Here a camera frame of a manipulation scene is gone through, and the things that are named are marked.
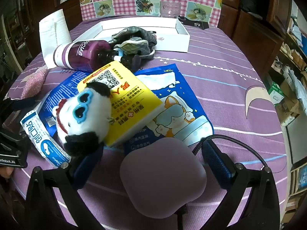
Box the person's left hand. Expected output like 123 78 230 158
0 167 14 179

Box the pink glitter scrub cloth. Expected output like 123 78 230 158
20 68 48 99

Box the dark wooden cabinet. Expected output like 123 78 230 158
222 0 292 75

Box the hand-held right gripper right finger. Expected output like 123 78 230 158
201 139 281 230

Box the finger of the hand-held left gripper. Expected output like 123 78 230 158
0 97 28 125

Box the white cardboard box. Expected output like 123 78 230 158
72 17 191 53

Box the black strap clip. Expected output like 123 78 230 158
178 16 210 30

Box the panda plush toy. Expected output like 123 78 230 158
51 81 113 157

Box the blue cat print packet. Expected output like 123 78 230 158
123 63 215 156

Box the green white carton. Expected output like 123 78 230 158
268 81 285 104

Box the yellow sponge pack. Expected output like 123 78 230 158
77 61 163 147

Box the lavender soft cushion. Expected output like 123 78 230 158
120 136 207 219

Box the white paper towel roll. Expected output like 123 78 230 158
39 9 72 69

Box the clear glass cup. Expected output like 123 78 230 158
160 1 181 18

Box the plain blue packet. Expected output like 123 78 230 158
38 71 94 137

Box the purple pump bottle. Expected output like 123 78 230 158
53 39 142 72

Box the white blue bandage packet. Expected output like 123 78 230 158
20 110 72 163

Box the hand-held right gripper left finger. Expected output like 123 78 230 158
25 147 106 230

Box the cluttered storage shelf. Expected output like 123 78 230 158
264 5 307 197

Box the black cable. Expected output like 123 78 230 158
192 135 268 168

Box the purple striped tablecloth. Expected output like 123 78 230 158
5 17 288 230

